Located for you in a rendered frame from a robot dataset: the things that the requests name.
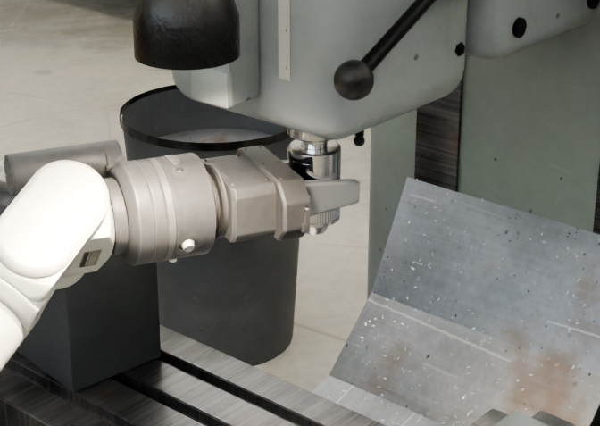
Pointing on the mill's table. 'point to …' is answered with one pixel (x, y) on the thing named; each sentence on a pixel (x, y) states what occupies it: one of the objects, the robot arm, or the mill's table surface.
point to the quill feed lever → (352, 84)
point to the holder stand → (95, 321)
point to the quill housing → (348, 51)
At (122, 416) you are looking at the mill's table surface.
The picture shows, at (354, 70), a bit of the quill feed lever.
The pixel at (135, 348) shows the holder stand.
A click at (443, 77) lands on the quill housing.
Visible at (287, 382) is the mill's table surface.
